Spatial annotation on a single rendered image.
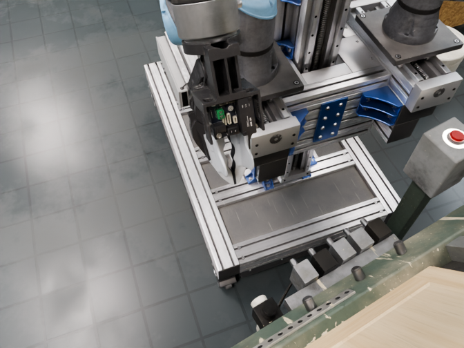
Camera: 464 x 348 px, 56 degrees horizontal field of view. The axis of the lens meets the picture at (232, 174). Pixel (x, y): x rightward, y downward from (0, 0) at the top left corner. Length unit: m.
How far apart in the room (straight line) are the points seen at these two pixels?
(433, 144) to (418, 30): 0.31
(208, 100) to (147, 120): 1.99
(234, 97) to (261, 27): 0.56
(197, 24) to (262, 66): 0.63
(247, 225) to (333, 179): 0.46
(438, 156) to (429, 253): 0.30
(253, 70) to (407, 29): 0.47
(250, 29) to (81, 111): 1.74
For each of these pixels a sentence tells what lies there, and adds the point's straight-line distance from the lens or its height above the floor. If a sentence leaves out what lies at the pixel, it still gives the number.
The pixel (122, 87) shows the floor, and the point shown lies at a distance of 2.72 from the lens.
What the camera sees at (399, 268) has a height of 0.91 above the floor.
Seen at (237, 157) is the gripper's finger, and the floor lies 1.34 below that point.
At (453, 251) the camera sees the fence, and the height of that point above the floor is 0.91.
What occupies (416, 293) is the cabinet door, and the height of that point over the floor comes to 0.94.
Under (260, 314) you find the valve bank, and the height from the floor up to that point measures 0.75.
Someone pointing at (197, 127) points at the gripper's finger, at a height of 1.40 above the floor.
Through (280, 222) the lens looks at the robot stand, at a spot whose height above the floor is 0.21.
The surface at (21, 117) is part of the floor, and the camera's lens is 2.75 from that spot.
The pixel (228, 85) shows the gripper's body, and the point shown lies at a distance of 0.51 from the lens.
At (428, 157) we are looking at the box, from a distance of 1.32.
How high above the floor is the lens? 1.83
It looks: 55 degrees down
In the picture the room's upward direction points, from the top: straight up
